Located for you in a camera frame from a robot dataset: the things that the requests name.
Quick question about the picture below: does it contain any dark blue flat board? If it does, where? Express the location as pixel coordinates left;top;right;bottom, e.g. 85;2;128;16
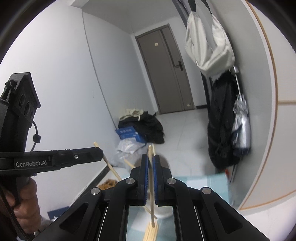
47;206;71;219

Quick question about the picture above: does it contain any blue cardboard box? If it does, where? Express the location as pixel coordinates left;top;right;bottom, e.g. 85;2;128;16
115;126;145;143

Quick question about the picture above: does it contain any bundle of wooden chopsticks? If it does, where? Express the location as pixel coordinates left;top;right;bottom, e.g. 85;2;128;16
143;221;159;241

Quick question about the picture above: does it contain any grey entrance door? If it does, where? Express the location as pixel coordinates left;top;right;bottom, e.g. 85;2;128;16
135;25;197;114

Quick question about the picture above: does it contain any black braided cable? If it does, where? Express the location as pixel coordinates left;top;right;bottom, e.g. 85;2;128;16
0;185;31;241

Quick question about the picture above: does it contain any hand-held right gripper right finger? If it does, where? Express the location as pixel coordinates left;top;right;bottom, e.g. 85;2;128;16
151;155;271;241

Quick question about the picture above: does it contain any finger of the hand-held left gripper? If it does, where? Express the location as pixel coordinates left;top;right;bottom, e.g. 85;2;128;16
53;146;104;168

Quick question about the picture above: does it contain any person's left hand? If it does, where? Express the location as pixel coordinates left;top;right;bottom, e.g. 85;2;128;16
4;178;41;231

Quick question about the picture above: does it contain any cream hoodie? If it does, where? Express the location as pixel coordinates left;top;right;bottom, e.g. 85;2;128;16
120;108;144;121

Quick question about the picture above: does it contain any white shoulder bag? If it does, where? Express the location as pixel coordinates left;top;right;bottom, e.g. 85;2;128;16
185;0;235;77

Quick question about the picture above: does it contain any white utensil holder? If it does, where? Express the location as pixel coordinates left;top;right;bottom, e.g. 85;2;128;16
134;156;174;219

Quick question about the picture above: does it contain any black bag on floor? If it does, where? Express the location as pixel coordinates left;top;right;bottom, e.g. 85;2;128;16
118;111;165;144

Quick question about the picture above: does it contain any black cord with toggle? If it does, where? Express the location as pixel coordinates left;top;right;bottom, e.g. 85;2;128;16
32;120;41;152

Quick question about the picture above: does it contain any teal checked tablecloth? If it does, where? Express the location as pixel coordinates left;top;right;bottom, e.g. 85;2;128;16
126;173;232;241

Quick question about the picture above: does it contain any white cabinet with wood trim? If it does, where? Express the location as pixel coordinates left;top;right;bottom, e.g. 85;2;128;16
239;0;296;211

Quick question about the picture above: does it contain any silver folded umbrella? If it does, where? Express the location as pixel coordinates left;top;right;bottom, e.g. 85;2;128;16
231;65;251;155

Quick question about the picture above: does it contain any black backpack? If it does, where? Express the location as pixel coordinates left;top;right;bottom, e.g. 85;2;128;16
207;70;241;169

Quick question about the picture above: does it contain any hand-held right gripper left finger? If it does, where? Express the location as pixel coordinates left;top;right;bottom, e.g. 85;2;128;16
30;154;149;241

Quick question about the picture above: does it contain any grey plastic bag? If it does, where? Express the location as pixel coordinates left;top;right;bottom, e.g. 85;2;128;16
110;138;148;168

